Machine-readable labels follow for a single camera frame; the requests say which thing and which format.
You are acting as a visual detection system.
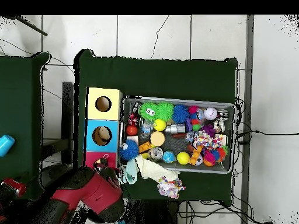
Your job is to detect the cream yellow muslin cloth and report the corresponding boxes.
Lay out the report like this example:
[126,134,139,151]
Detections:
[135,155,181,183]

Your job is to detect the small yellow ball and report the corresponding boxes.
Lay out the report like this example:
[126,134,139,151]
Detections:
[154,118,167,132]

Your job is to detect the grey stand base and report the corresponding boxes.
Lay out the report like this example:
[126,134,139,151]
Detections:
[41,139,71,187]

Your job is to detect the silver drink can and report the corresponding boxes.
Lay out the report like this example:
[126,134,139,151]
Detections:
[149,146,164,162]

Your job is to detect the dark green table cloth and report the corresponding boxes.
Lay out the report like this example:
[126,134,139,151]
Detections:
[73,48,239,204]

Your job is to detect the black rod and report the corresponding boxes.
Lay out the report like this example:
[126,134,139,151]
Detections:
[0,15,48,37]

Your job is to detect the wooden box with three holes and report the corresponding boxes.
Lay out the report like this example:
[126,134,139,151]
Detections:
[83,86,123,173]

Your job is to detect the green covered side table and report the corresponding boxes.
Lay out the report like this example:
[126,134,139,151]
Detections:
[0,52,51,202]

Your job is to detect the green spiky ball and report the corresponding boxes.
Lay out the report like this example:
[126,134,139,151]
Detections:
[155,101,175,122]

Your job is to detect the black cable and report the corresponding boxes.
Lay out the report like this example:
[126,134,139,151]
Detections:
[235,129,299,142]

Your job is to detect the shallow clear mesh bin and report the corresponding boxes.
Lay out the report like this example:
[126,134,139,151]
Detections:
[119,95,236,174]

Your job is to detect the light blue cup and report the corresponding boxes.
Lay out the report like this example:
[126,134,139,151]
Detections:
[0,134,16,158]

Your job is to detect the blue globe ball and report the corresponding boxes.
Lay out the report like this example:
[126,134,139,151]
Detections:
[162,150,176,164]

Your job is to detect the green furry googly-eyed toy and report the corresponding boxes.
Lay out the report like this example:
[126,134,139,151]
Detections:
[140,101,158,121]

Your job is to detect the mint green muslin cloth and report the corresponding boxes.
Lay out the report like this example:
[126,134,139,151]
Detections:
[119,158,140,186]

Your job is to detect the large yellow ball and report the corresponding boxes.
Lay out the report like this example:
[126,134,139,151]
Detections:
[176,151,191,166]

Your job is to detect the black upright panel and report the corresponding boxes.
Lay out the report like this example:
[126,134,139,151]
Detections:
[60,81,75,165]

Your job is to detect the white baseball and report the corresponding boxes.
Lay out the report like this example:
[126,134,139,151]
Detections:
[203,107,218,121]

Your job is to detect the round orange disc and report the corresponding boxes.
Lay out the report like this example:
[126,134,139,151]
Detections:
[149,130,166,147]

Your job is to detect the blue spiky ball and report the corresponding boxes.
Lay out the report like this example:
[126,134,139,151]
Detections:
[172,104,190,124]
[119,139,141,162]

